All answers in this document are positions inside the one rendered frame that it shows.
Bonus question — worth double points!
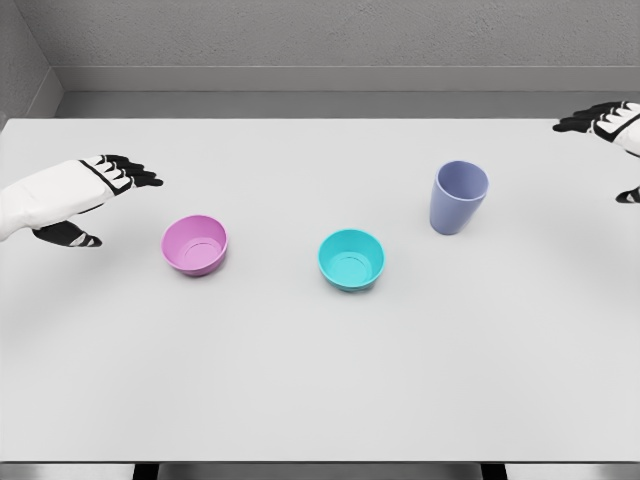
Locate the lavender cup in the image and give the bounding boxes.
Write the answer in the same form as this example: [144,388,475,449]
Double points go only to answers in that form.
[429,160,490,237]

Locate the teal bowl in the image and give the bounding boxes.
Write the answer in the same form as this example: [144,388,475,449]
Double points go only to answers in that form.
[317,228,387,295]

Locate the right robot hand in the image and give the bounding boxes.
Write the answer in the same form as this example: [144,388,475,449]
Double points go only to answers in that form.
[552,101,640,205]

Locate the pink bowl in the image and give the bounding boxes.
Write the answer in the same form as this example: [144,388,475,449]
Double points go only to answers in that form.
[160,214,230,279]

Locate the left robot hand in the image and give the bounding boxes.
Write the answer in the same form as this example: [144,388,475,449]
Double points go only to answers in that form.
[10,153,165,249]

